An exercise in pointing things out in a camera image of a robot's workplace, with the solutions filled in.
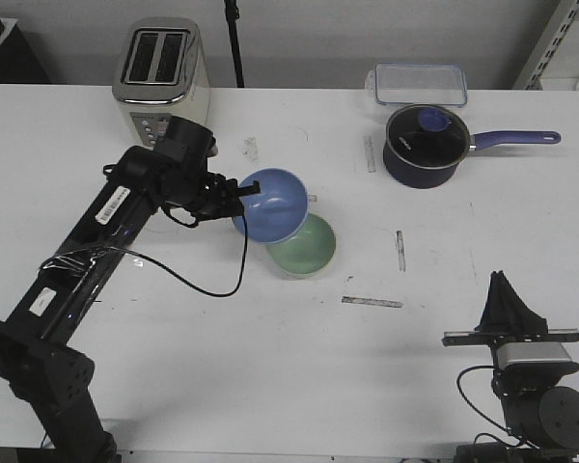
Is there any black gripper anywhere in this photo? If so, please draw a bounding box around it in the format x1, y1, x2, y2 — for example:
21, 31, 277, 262
442, 271, 579, 399
153, 116, 261, 220

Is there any blue bowl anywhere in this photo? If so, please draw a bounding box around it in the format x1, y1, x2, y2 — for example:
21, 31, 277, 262
238, 168, 309, 244

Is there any green bowl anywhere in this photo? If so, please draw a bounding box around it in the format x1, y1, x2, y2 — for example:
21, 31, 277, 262
266, 213, 337, 278

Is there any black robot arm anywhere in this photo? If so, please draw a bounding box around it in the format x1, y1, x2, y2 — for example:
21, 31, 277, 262
0, 117, 260, 462
442, 271, 579, 462

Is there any silver two-slot toaster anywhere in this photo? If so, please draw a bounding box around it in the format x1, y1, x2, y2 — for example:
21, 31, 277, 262
112, 16, 210, 148

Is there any dark blue saucepan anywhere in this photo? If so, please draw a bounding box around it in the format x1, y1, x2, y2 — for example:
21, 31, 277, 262
382, 104, 562, 189

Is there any glass pot lid blue knob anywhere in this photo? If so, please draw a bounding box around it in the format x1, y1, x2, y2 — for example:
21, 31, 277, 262
386, 104, 470, 169

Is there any black tripod pole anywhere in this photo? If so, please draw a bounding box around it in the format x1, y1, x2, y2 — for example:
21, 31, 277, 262
224, 0, 245, 88

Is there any clear plastic container blue rim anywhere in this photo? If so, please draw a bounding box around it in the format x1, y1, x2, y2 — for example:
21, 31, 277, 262
365, 63, 468, 107

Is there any grey metal shelf upright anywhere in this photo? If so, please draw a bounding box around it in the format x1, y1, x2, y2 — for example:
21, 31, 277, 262
512, 0, 579, 91

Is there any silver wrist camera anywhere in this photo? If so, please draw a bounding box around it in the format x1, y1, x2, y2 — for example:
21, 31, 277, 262
495, 341, 572, 370

